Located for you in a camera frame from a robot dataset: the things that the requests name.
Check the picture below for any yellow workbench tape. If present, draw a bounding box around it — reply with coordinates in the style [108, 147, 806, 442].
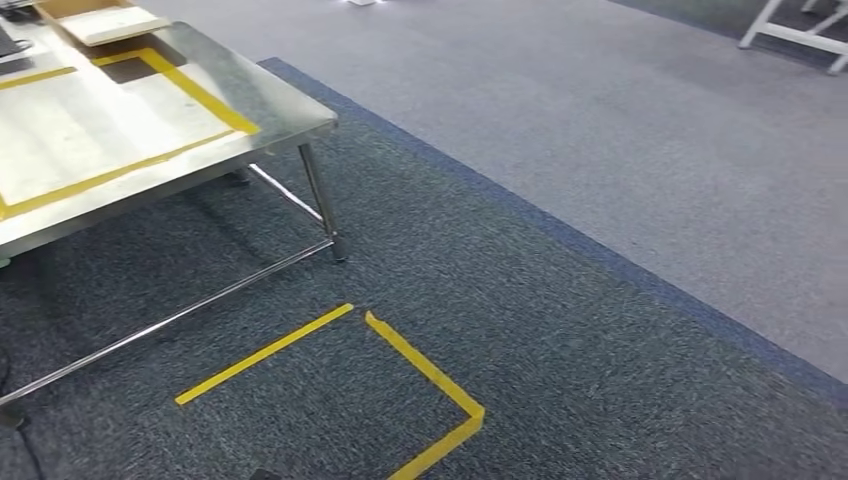
[0, 47, 262, 222]

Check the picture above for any stainless steel workbench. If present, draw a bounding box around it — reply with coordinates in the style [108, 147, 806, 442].
[0, 0, 349, 409]

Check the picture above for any yellow floor tape outline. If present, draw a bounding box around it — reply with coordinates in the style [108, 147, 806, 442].
[174, 303, 486, 480]

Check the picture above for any white flat slab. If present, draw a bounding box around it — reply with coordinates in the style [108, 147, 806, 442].
[59, 5, 172, 48]

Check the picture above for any cardboard box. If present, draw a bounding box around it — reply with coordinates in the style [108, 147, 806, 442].
[33, 0, 172, 48]

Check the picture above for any white frame desk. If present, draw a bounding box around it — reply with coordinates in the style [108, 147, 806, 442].
[738, 0, 848, 75]

